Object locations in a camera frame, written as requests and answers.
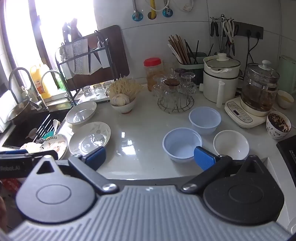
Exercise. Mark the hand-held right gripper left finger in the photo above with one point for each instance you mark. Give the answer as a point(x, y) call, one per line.
point(97, 157)

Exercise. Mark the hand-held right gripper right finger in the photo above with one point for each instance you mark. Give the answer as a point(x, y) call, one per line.
point(204, 158)

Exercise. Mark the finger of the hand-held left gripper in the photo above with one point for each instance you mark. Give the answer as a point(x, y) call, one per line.
point(13, 152)

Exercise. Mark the leaf patterned white plate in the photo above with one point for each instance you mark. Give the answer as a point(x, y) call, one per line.
point(87, 136)

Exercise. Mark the white ceramic bowl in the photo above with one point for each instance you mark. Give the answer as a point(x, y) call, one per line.
point(231, 143)

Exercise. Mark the pale blue plastic bowl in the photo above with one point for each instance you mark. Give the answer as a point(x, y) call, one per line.
point(178, 143)
point(204, 118)

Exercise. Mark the painted white plate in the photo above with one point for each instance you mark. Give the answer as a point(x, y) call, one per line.
point(55, 144)

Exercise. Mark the plain white deep plate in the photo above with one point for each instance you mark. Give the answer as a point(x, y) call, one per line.
point(81, 112)

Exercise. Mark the cream dish cloth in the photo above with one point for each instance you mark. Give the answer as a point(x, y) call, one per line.
point(30, 147)

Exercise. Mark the black sink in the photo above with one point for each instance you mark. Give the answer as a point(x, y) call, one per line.
point(20, 134)

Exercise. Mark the steel bowl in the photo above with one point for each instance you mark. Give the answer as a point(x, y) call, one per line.
point(19, 111)

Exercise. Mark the white plastic container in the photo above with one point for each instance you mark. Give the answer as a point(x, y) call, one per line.
point(4, 111)

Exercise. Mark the white spoon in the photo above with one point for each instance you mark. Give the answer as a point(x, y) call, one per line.
point(55, 124)

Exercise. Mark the tall steel faucet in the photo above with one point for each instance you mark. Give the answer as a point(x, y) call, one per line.
point(37, 102)

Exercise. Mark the white drip tray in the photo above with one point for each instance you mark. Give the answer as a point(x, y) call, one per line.
point(101, 100)

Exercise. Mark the pale dried food slices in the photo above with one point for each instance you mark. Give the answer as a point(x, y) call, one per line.
point(120, 100)

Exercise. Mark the clear glass tumbler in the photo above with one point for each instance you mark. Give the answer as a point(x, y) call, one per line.
point(87, 91)
point(98, 90)
point(107, 88)

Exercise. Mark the orange liquid bottle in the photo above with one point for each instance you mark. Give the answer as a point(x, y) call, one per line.
point(47, 90)

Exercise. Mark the white electric cooker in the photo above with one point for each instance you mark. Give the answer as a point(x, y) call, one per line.
point(215, 88)

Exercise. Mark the set of clear glass cups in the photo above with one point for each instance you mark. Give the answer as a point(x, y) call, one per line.
point(187, 85)

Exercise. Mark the bundle of dried noodles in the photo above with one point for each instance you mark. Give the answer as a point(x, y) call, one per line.
point(124, 87)

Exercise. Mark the floral bowl of spices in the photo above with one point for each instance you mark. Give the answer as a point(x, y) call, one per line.
point(276, 132)

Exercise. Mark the glass teapot with brown lid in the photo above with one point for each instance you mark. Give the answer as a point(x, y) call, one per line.
point(171, 83)

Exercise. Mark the black induction cooktop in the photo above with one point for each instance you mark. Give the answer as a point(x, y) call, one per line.
point(288, 150)

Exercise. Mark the green bottle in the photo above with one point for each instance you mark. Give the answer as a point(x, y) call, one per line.
point(60, 81)

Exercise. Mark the glass electric kettle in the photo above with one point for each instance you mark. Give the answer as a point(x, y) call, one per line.
point(259, 92)

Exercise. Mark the slim steel faucet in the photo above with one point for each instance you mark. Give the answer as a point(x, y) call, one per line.
point(49, 72)

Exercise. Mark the green chopstick holder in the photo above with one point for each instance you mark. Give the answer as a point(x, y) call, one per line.
point(182, 66)

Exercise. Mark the small cream bowl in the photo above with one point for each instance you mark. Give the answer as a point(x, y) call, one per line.
point(284, 102)

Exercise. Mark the white cutlery caddy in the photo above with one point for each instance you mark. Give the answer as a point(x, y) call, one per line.
point(101, 59)

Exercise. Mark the textured glass board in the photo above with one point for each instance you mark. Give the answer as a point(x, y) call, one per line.
point(79, 58)

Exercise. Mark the white cutting board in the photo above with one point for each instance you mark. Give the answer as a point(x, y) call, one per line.
point(67, 60)

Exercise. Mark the black dish rack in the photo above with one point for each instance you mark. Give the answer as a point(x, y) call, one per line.
point(92, 52)

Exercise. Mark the pale green appliance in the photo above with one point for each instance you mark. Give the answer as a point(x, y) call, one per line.
point(288, 69)

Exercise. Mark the black power strip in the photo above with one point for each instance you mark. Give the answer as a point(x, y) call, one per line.
point(254, 31)

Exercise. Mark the blue pipe cap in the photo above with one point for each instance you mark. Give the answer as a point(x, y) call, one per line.
point(167, 12)
point(138, 15)

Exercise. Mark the yellow pipe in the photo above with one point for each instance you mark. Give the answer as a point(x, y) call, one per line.
point(152, 7)

